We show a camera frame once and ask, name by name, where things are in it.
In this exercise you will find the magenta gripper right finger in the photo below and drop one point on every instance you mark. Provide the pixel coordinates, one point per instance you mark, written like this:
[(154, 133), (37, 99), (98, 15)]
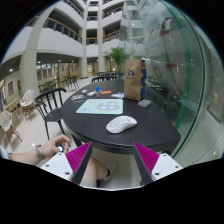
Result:
[(153, 166)]

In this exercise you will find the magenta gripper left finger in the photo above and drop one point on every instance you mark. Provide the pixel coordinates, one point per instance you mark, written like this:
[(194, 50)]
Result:
[(70, 166)]

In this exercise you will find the person's forearm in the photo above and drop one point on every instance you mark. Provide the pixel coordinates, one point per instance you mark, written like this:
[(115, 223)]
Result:
[(29, 158)]

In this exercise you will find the white computer mouse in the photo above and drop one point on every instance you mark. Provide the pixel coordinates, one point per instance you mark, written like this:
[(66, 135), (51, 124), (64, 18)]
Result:
[(120, 124)]

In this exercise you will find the light green mouse pad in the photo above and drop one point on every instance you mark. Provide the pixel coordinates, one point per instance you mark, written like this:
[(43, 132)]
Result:
[(101, 106)]

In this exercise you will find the person's left hand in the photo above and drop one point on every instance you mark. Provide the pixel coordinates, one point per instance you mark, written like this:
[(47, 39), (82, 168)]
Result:
[(50, 147)]

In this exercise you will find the person's bare leg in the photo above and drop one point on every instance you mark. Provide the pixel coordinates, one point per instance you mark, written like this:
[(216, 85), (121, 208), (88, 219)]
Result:
[(95, 171)]

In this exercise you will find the grey wristwatch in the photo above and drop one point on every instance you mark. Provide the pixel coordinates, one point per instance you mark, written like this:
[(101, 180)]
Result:
[(38, 153)]

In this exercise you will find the white sneaker shoe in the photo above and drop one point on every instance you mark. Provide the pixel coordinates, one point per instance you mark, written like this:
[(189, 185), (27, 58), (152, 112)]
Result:
[(109, 170)]

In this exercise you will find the black round table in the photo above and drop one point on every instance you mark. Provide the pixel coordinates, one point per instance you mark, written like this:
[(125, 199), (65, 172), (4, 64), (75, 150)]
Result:
[(153, 128)]

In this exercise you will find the black wooden chair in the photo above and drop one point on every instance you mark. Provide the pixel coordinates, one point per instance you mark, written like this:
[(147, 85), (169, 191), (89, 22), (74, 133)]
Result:
[(49, 105)]

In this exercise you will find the clear plastic packet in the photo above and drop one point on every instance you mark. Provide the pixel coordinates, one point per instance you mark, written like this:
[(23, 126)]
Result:
[(77, 97)]

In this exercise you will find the light blue tissue pack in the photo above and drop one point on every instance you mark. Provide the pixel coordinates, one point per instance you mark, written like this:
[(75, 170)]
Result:
[(118, 95)]

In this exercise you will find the white wicker chair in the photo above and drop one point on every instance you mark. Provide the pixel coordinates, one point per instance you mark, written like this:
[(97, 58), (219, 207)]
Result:
[(7, 125), (27, 102)]

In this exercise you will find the white wicker chair left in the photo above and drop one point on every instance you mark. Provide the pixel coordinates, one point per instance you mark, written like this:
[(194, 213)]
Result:
[(7, 125)]

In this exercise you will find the blue capped small bottle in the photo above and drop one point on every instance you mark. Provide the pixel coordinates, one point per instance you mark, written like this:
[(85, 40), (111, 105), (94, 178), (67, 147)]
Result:
[(97, 92)]

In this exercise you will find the orange flat card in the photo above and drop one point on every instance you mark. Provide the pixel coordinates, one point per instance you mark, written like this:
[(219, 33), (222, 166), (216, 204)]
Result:
[(105, 92)]

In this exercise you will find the black chair behind table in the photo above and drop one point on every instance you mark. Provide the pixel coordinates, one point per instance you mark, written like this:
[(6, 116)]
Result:
[(101, 78)]

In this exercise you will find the brown paper bag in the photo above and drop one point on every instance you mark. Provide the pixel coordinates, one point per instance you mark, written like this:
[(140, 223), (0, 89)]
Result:
[(134, 79)]

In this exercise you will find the green potted palm plant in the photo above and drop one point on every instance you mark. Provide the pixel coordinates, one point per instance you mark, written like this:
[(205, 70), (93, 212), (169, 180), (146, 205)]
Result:
[(119, 55)]

